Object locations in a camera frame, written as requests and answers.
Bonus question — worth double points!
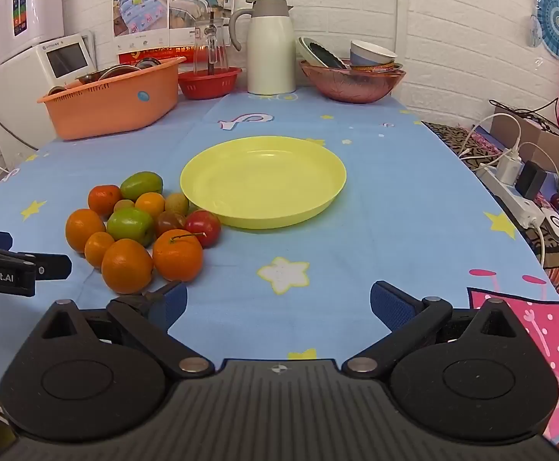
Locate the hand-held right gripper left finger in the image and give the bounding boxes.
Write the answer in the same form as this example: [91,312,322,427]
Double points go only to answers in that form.
[32,280,215,379]

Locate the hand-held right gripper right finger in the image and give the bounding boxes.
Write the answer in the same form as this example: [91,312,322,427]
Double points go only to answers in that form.
[342,280,532,378]

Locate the orange with stem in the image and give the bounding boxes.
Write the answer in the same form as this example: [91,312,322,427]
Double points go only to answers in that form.
[152,229,204,283]

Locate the small orange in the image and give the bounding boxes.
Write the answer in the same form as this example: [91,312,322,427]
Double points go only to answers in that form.
[84,231,116,269]
[134,192,166,219]

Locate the large orange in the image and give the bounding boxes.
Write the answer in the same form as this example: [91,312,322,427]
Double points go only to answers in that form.
[101,239,154,295]

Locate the dark brown tomato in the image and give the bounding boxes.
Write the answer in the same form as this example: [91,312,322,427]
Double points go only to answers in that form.
[153,210,187,239]

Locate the red round fruit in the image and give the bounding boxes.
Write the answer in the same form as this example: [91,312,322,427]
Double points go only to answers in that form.
[185,209,222,249]

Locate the reddish orange tangerine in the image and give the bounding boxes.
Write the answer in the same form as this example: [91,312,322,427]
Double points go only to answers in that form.
[88,184,123,218]

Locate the green apple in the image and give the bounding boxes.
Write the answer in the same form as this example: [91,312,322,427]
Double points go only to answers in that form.
[106,207,155,248]

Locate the yellow plastic plate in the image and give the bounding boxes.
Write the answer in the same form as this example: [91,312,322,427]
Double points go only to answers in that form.
[180,136,348,230]

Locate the tan lychee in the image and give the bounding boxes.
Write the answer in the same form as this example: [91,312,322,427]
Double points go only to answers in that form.
[164,192,190,217]

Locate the blue printed tablecloth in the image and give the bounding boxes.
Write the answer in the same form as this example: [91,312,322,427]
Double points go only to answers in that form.
[0,87,559,445]

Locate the green oval fruit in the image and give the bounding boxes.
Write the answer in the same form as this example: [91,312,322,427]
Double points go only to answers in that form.
[120,171,164,201]

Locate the white appliance with screen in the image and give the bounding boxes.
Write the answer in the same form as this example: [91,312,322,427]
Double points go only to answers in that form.
[0,33,98,154]

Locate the white power strip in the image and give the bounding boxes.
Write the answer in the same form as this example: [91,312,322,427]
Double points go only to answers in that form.
[476,163,547,231]

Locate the orange plastic basket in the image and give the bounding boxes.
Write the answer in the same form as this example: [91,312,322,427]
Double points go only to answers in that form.
[38,56,186,141]

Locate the leopard print cloth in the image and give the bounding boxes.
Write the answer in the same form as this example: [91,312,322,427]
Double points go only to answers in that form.
[424,121,559,298]

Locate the white charger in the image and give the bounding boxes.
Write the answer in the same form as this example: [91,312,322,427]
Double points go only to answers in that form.
[496,150,523,186]

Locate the black power adapter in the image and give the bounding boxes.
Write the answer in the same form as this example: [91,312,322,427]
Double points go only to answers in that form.
[515,161,548,200]

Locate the pink glass bowl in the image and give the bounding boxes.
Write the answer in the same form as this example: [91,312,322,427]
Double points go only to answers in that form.
[300,59,406,104]

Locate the red plastic basket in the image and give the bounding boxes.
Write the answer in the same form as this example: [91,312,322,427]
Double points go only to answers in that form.
[178,66,243,100]

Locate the cardboard box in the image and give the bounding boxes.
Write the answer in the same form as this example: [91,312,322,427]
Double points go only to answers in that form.
[490,106,559,174]

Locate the stack of colourful bowls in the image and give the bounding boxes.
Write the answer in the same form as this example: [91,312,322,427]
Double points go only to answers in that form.
[349,60,404,74]

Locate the white water purifier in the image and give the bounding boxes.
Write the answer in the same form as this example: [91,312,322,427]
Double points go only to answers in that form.
[0,0,65,65]

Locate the pale blue bowl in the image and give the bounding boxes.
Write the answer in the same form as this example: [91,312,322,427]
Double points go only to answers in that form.
[350,40,399,67]

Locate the glass pitcher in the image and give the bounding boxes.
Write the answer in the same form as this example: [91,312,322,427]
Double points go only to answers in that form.
[193,18,231,76]

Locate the white bowl with dark inside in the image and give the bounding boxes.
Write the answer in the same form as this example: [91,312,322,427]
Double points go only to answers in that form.
[297,37,350,69]

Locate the white thermos jug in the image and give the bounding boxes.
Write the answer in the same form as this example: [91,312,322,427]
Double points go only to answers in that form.
[229,0,297,96]

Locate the white cable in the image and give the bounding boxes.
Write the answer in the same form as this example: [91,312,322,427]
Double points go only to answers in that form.
[457,113,523,160]

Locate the wall poster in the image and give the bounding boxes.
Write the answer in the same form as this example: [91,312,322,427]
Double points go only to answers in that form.
[113,0,238,65]

